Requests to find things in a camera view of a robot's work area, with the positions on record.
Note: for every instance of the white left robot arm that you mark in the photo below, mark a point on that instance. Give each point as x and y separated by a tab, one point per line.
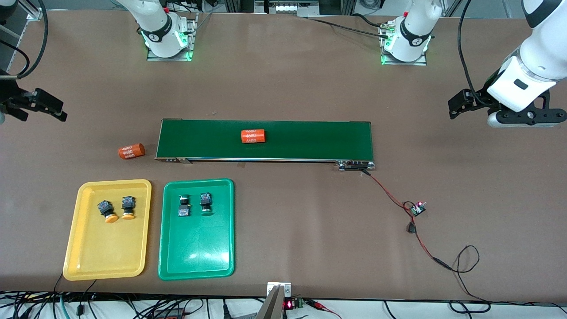
542	40

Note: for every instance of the aluminium table corner bracket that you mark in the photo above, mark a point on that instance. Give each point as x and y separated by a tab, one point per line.
34	13

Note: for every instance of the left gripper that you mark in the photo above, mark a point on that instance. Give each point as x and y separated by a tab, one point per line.
479	100

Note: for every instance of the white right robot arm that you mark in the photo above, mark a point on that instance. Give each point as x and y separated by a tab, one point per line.
159	26

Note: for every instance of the yellow plastic tray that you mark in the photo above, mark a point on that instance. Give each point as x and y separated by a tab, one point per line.
106	248

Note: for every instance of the green plastic tray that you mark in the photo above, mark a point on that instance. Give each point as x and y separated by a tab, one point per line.
197	248

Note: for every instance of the red LED display module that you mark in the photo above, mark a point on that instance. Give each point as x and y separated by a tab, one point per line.
289	304

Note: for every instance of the black power adapter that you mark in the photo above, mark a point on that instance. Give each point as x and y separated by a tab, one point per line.
170	313

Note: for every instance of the green mushroom push button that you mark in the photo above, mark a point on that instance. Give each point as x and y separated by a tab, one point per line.
205	199
184	212

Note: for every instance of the green belt conveyor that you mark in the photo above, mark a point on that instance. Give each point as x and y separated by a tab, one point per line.
266	139

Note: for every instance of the yellow mushroom push button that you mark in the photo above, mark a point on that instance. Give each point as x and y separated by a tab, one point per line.
110	218
128	215

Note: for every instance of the silver metal frame structure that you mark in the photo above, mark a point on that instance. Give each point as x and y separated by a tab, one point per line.
288	8

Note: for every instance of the silver camera pole bracket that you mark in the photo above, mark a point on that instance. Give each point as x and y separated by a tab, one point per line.
272	305

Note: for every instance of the black motor controller board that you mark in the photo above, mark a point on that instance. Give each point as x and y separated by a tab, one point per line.
417	209

